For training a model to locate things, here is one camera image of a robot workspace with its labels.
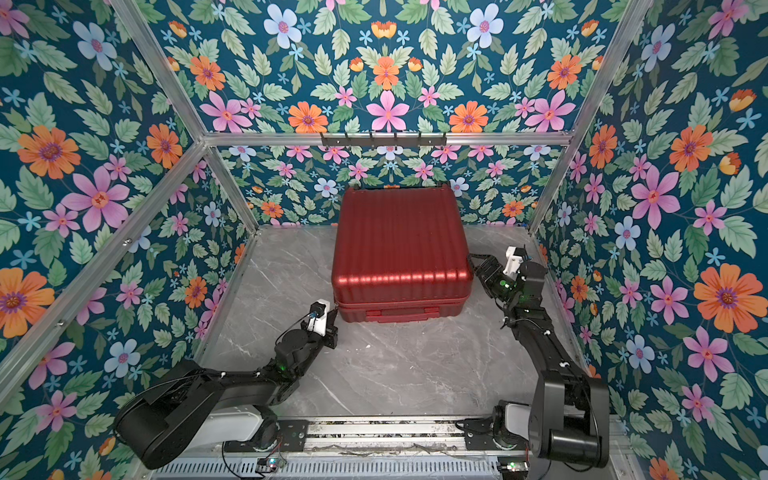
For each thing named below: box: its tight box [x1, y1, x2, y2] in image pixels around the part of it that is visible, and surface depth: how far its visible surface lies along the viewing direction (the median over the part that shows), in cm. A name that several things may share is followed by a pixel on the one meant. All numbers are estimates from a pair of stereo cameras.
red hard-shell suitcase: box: [332, 185, 473, 322], surface depth 88 cm
